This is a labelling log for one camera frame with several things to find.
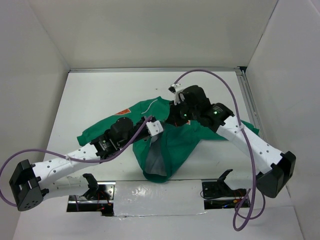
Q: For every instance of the aluminium frame rail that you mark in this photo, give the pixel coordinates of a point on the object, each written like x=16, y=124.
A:
x=249, y=100

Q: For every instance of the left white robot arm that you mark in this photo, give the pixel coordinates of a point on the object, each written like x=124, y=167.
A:
x=33, y=183

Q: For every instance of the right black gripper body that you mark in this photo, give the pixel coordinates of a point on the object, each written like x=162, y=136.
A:
x=183, y=112

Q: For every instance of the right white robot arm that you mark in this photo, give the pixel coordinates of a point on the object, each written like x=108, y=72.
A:
x=275, y=168

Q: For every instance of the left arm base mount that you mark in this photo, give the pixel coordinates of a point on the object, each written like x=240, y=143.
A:
x=94, y=200

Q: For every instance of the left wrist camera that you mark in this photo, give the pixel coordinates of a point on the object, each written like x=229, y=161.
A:
x=154, y=128

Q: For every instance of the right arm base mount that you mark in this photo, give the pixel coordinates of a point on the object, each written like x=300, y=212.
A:
x=217, y=194

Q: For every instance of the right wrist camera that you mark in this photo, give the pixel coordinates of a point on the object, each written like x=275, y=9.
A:
x=177, y=89

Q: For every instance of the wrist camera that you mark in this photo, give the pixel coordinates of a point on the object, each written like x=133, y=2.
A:
x=177, y=89
x=154, y=128

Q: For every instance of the green jacket with white lining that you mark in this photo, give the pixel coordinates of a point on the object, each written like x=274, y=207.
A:
x=159, y=159

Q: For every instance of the white taped cover plate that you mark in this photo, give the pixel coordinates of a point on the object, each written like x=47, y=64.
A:
x=146, y=199

